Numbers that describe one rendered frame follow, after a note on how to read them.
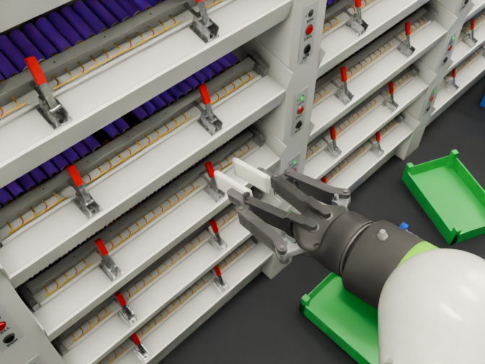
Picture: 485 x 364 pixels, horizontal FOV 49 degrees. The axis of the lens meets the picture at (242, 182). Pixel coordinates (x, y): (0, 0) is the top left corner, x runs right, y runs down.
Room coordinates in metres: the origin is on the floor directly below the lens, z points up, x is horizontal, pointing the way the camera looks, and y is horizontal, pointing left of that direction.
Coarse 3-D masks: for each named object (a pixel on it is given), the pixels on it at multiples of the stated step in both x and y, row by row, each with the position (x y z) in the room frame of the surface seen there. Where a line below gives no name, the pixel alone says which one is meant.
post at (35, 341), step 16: (0, 272) 0.39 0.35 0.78; (0, 288) 0.38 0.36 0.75; (16, 304) 0.39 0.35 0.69; (16, 320) 0.38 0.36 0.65; (32, 320) 0.39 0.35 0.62; (32, 336) 0.38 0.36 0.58; (0, 352) 0.34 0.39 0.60; (16, 352) 0.36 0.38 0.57; (32, 352) 0.37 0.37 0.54; (48, 352) 0.38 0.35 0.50
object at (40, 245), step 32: (256, 64) 0.85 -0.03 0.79; (224, 96) 0.78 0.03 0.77; (256, 96) 0.79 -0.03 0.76; (160, 128) 0.69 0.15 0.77; (192, 128) 0.70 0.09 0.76; (224, 128) 0.71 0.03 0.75; (160, 160) 0.62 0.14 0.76; (192, 160) 0.65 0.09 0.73; (64, 192) 0.54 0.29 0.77; (96, 192) 0.55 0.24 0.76; (128, 192) 0.56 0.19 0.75; (64, 224) 0.49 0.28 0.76; (96, 224) 0.50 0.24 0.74; (0, 256) 0.43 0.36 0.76; (32, 256) 0.43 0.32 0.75
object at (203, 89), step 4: (204, 84) 0.72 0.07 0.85; (200, 88) 0.72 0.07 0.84; (204, 88) 0.72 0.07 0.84; (200, 92) 0.72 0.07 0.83; (204, 92) 0.71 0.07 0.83; (204, 96) 0.71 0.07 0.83; (208, 96) 0.72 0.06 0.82; (204, 100) 0.71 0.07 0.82; (208, 100) 0.71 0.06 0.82; (208, 104) 0.71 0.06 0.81; (208, 108) 0.71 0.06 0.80; (208, 112) 0.70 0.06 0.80; (212, 112) 0.71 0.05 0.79; (208, 116) 0.71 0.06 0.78; (212, 116) 0.71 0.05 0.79; (212, 120) 0.70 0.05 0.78
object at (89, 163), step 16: (240, 64) 0.84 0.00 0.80; (224, 80) 0.79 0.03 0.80; (192, 96) 0.75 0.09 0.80; (160, 112) 0.70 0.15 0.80; (176, 112) 0.71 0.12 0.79; (144, 128) 0.66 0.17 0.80; (112, 144) 0.62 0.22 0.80; (128, 144) 0.64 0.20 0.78; (80, 160) 0.59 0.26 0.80; (96, 160) 0.59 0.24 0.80; (64, 176) 0.55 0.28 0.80; (80, 176) 0.57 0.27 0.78; (32, 192) 0.52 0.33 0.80; (48, 192) 0.53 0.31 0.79; (16, 208) 0.49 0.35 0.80; (48, 208) 0.51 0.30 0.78; (0, 224) 0.47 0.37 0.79
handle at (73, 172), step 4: (72, 164) 0.54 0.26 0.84; (68, 168) 0.53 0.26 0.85; (72, 168) 0.53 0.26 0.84; (68, 172) 0.53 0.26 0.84; (72, 172) 0.53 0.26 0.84; (76, 172) 0.53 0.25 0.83; (72, 176) 0.53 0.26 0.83; (76, 176) 0.53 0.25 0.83; (72, 180) 0.53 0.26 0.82; (76, 180) 0.52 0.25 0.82; (80, 180) 0.53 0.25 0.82; (76, 184) 0.52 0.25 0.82; (80, 184) 0.52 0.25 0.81; (80, 188) 0.52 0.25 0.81; (84, 188) 0.53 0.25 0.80; (80, 192) 0.52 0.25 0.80; (84, 192) 0.52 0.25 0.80; (84, 196) 0.52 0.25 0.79; (88, 196) 0.52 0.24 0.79; (84, 200) 0.52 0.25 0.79; (88, 200) 0.52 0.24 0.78
